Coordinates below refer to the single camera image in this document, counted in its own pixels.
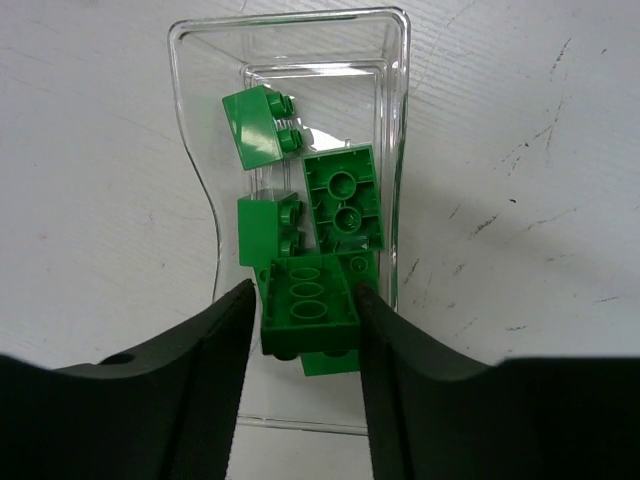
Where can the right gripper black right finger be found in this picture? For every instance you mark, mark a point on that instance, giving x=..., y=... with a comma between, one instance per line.
x=434, y=413

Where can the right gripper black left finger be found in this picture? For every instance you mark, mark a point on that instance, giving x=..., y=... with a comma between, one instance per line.
x=164, y=409

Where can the green lego plate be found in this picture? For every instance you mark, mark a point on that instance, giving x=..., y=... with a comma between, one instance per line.
x=307, y=308

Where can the green printed lego brick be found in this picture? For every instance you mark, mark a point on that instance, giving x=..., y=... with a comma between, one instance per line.
x=344, y=199

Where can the small green lego brick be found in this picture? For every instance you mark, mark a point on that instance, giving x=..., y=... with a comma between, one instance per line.
x=253, y=116

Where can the green sloped lego brick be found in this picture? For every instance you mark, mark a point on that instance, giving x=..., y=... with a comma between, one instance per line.
x=268, y=227

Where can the clear transparent container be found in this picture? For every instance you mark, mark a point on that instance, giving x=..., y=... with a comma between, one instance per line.
x=295, y=124

